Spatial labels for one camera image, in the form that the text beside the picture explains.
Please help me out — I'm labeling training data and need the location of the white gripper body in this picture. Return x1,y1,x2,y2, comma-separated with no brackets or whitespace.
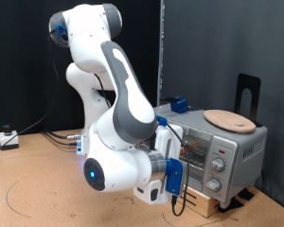
154,124,185,162

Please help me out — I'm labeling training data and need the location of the silver oven timer knob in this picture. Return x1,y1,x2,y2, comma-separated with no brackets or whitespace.
205,178,222,193

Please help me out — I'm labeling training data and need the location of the silver oven temperature knob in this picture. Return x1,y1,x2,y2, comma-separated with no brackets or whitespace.
210,157,225,173

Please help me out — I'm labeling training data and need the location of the silver toaster oven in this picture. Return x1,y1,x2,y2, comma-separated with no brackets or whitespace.
152,102,269,210

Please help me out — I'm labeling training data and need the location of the oval wooden cutting board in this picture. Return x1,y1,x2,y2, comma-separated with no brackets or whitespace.
203,109,257,134

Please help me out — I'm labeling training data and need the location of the wooden slatted riser block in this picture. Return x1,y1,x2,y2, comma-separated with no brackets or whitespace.
179,184,221,218

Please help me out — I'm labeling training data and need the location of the black foam pad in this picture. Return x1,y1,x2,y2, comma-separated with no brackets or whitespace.
238,187,256,201
217,197,245,214

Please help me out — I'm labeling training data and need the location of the black metal bookend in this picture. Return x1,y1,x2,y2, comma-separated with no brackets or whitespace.
234,73,263,128

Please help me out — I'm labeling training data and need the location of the grey curtain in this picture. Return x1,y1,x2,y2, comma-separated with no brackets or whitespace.
162,0,284,214

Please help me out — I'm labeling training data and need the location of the vertical metal pole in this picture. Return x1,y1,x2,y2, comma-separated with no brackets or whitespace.
157,0,167,107

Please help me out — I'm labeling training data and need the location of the black curtain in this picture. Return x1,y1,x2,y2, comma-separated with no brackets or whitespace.
0,0,164,135

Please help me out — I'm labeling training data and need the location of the wire oven rack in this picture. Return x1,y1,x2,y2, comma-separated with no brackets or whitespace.
179,135,211,171

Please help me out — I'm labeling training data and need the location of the blue cable clip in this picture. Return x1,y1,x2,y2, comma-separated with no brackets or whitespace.
155,114,169,127
54,23,69,44

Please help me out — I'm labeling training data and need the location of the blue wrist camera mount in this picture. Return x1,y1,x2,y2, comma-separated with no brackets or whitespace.
164,158,185,197

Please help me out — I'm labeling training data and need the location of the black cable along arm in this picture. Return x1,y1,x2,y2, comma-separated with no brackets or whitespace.
94,73,191,218

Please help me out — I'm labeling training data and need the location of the base cable with silver connector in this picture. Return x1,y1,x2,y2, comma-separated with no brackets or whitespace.
42,129,83,141

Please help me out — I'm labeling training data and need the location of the black base cable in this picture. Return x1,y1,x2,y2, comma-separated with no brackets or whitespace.
41,131,80,148

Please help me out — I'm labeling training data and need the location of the long hanging black cable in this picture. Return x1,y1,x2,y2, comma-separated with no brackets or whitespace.
0,29,61,165

